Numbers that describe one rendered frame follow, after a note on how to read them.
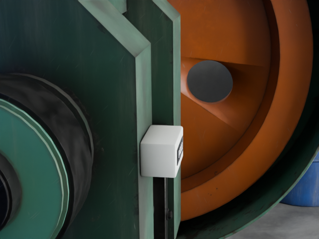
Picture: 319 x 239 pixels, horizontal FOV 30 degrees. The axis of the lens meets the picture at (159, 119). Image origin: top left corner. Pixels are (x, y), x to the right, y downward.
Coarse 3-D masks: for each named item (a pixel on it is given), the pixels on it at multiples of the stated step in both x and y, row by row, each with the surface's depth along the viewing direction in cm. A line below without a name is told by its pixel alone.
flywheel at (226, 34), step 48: (192, 0) 114; (240, 0) 112; (288, 0) 108; (192, 48) 116; (240, 48) 115; (288, 48) 110; (192, 96) 121; (240, 96) 117; (288, 96) 112; (192, 144) 122; (240, 144) 119; (192, 192) 121; (240, 192) 119
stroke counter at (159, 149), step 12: (156, 132) 68; (168, 132) 68; (180, 132) 68; (144, 144) 64; (156, 144) 64; (168, 144) 64; (180, 144) 68; (144, 156) 65; (156, 156) 65; (168, 156) 64; (180, 156) 69; (144, 168) 65; (156, 168) 65; (168, 168) 65
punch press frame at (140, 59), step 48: (0, 0) 61; (48, 0) 60; (96, 0) 65; (144, 0) 89; (0, 48) 63; (48, 48) 62; (96, 48) 61; (144, 48) 66; (96, 96) 63; (144, 96) 67; (96, 144) 64; (96, 192) 66; (144, 192) 69
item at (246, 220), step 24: (312, 0) 120; (312, 24) 121; (312, 72) 124; (312, 96) 125; (312, 120) 124; (288, 144) 129; (312, 144) 115; (288, 168) 122; (264, 192) 124; (288, 192) 114; (216, 216) 129; (240, 216) 122
